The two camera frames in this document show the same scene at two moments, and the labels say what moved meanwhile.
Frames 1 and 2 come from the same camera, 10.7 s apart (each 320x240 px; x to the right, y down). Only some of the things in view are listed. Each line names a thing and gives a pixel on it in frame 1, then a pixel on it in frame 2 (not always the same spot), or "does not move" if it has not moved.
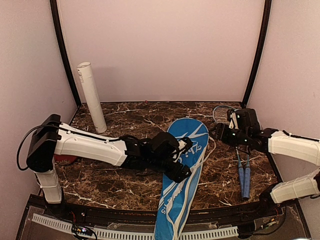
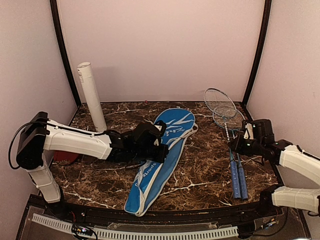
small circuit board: x=84 y=231 does not move
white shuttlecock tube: x=85 y=71 does not move
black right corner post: x=266 y=16 does not move
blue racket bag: x=176 y=197 -> x=152 y=178
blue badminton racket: x=246 y=179 -> x=223 y=105
